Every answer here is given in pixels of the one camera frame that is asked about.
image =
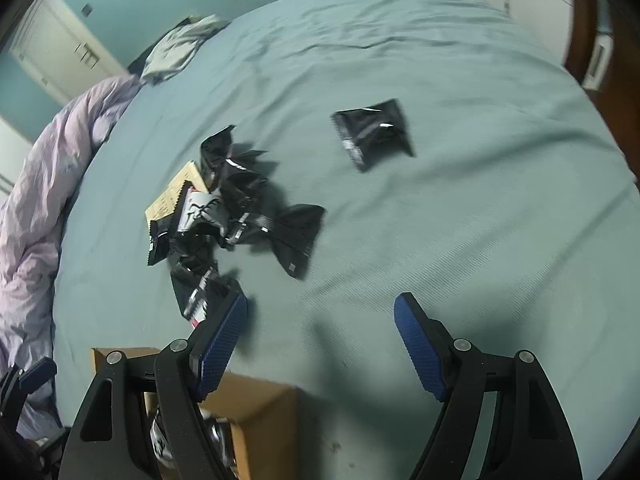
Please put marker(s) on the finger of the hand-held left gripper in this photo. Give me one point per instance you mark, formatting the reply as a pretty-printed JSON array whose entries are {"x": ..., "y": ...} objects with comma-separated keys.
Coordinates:
[
  {"x": 52, "y": 442},
  {"x": 37, "y": 375}
]

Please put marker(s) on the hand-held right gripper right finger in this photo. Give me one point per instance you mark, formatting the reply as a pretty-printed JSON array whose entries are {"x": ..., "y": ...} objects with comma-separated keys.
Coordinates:
[{"x": 422, "y": 350}]

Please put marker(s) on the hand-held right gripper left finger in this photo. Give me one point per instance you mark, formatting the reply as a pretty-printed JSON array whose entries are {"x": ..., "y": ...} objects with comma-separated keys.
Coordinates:
[{"x": 220, "y": 345}]

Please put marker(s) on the cardboard box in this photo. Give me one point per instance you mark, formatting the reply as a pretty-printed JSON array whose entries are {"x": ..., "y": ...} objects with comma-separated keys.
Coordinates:
[{"x": 260, "y": 410}]

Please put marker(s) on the pile of black snack packets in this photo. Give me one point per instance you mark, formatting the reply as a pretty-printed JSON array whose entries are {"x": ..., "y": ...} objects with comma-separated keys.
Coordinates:
[{"x": 295, "y": 235}]

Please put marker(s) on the beige snack packet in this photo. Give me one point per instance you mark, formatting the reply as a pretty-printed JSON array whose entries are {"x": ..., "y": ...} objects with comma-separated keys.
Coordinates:
[{"x": 172, "y": 195}]

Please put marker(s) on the single black foil snack pouch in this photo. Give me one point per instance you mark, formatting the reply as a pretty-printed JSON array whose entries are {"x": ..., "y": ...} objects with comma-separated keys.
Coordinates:
[{"x": 372, "y": 130}]

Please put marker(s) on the purple duvet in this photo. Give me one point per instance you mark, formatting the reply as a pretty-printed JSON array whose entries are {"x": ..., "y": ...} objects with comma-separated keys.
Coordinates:
[{"x": 40, "y": 200}]

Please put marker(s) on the grey crumpled garment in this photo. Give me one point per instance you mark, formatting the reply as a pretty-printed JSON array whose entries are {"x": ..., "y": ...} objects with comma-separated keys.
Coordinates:
[{"x": 175, "y": 50}]

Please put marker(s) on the white door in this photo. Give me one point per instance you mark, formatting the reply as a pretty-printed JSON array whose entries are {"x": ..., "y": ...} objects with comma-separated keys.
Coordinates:
[{"x": 50, "y": 45}]

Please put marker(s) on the brown wooden chair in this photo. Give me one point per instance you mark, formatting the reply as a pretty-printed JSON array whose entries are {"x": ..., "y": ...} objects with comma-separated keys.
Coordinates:
[{"x": 582, "y": 25}]

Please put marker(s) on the grey wall switch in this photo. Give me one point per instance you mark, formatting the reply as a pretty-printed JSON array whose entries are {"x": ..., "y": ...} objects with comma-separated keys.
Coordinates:
[{"x": 86, "y": 9}]

